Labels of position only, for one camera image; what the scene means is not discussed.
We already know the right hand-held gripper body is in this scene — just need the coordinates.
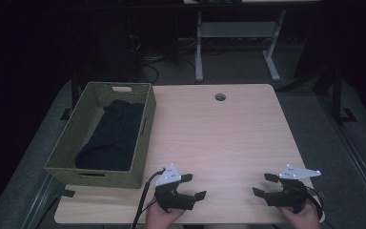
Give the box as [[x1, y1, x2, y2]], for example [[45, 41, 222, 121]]
[[264, 164, 322, 215]]

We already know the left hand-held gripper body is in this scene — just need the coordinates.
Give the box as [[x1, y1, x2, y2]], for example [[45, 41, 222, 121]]
[[154, 163, 196, 213]]

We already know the dark navy cap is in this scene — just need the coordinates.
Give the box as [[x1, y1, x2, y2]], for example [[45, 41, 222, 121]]
[[74, 99, 146, 172]]

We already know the green woven basket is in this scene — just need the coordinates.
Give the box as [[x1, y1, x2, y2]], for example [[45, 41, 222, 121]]
[[43, 81, 157, 190]]

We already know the person's right hand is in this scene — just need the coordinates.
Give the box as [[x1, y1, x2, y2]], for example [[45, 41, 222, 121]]
[[277, 199, 322, 229]]

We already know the person's left hand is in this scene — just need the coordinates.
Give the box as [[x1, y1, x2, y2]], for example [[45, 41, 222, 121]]
[[145, 198, 186, 229]]

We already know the black metal stand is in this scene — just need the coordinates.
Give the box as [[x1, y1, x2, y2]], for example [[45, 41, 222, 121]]
[[314, 65, 358, 126], [59, 74, 81, 122]]

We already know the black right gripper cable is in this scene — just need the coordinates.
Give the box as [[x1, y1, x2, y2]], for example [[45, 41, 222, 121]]
[[298, 185, 327, 223]]

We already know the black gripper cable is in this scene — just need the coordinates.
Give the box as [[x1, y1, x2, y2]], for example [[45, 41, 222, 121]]
[[131, 168, 167, 229], [298, 185, 327, 223]]

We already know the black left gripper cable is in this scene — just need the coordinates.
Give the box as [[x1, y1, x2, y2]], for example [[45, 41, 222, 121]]
[[131, 168, 167, 229]]

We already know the tangle of floor cables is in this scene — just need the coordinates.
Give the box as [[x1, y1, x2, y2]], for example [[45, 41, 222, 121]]
[[128, 32, 198, 86]]

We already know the grey metal desk frame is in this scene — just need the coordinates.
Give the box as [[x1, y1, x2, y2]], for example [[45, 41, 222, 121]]
[[194, 9, 288, 84]]

